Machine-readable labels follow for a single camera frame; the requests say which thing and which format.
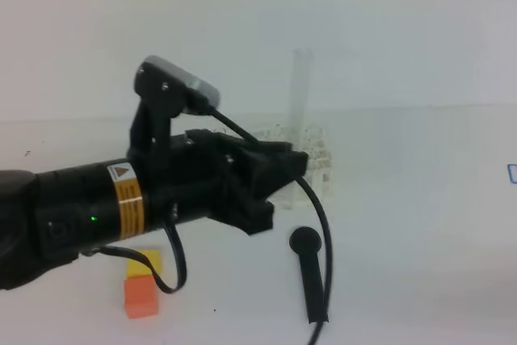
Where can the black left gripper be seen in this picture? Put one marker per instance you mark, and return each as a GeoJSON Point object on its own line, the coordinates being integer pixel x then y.
{"type": "Point", "coordinates": [205, 174]}

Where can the clear glass test tube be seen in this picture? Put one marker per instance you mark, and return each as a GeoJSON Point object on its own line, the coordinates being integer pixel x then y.
{"type": "Point", "coordinates": [302, 62]}

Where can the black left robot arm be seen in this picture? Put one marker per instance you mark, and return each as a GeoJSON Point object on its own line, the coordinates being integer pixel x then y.
{"type": "Point", "coordinates": [49, 219]}

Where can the white plastic test tube rack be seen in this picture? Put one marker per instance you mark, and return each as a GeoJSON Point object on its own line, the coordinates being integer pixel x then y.
{"type": "Point", "coordinates": [310, 139]}

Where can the black round-headed scoop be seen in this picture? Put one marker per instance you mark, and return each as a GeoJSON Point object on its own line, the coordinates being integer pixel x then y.
{"type": "Point", "coordinates": [305, 242]}

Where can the yellow foam cube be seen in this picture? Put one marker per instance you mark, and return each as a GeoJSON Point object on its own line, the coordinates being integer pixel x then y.
{"type": "Point", "coordinates": [136, 269]}

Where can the orange foam cube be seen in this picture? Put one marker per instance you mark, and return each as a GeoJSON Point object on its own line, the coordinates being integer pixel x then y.
{"type": "Point", "coordinates": [140, 297]}

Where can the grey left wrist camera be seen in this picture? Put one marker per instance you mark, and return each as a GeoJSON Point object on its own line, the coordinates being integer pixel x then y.
{"type": "Point", "coordinates": [168, 90]}

